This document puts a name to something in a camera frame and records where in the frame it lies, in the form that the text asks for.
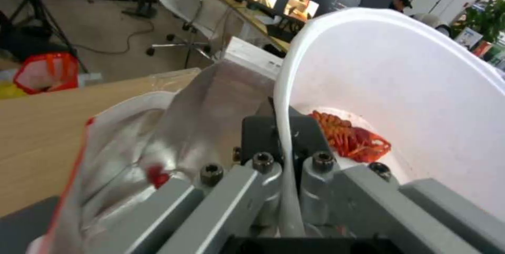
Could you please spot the wooden desk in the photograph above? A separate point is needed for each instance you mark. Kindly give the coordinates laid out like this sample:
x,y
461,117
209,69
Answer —
x,y
252,18

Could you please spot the person in black cap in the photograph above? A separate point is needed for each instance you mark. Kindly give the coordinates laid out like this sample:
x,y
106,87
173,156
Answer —
x,y
404,1

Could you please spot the black tripod stand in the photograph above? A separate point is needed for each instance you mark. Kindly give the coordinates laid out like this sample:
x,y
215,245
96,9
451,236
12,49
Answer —
x,y
43,8

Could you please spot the yellow plastic bag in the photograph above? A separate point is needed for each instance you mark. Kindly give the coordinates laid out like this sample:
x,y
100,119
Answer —
x,y
8,89

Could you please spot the green potted plant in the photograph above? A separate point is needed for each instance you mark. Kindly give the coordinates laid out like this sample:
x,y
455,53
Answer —
x,y
487,14

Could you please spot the white office chair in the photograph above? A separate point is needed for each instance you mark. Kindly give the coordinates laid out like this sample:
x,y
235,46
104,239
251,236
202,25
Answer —
x,y
185,2

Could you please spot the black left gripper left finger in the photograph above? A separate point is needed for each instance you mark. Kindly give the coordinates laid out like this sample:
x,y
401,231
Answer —
x,y
258,135

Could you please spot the white round takeout container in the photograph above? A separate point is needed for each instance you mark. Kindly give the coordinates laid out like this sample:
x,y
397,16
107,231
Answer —
x,y
414,82

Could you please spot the red mesh bag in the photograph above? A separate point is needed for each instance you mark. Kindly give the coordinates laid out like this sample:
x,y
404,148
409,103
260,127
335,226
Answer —
x,y
43,73

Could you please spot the black router with antennas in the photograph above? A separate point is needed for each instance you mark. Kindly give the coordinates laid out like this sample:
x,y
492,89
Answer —
x,y
142,7

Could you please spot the small red scrap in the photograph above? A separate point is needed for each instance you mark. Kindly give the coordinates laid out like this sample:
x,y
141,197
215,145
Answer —
x,y
158,174

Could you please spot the foil-lined white takeout bag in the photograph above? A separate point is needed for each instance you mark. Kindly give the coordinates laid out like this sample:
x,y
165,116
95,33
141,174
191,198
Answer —
x,y
130,147

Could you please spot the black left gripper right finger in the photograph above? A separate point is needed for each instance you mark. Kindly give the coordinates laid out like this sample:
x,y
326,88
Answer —
x,y
309,138

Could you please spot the white cardboard box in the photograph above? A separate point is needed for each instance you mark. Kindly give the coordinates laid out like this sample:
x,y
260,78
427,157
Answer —
x,y
252,55

